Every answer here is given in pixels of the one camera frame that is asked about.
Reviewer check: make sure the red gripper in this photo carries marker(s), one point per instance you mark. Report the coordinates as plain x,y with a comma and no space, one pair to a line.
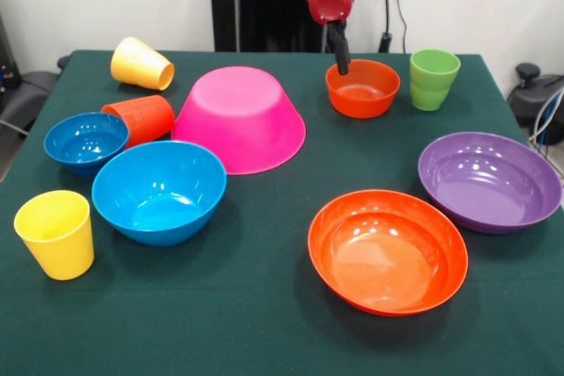
330,2

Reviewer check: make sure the small orange bowl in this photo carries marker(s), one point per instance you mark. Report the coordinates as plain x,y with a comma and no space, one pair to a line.
365,103

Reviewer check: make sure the pink plastic bowl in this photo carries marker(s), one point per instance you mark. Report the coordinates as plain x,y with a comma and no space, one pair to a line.
240,129

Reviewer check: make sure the golden yellow plastic cup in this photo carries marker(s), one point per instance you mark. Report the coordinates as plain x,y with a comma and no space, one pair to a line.
136,63

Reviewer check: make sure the red-orange plastic cup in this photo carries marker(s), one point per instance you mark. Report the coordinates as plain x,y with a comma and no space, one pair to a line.
145,118

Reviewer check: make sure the green plastic cup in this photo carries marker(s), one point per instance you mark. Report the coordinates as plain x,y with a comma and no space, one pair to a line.
434,85

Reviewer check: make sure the purple plastic bowl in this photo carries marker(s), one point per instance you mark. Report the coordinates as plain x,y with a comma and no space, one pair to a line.
489,182

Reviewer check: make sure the large shallow orange bowl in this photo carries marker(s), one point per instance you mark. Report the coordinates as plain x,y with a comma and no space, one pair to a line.
388,257

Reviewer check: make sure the light blue plastic bowl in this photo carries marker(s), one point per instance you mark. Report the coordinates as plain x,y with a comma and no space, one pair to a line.
158,200

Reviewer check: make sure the small dark blue bowl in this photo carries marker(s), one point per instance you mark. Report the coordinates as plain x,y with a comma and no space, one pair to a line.
86,145

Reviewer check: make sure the dark green tablecloth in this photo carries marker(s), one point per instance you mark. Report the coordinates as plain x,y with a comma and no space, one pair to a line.
308,327

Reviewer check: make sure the lemon yellow plastic cup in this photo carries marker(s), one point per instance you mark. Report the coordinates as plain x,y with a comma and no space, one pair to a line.
57,244

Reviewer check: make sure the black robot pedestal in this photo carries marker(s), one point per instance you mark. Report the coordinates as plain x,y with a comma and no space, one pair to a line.
255,6

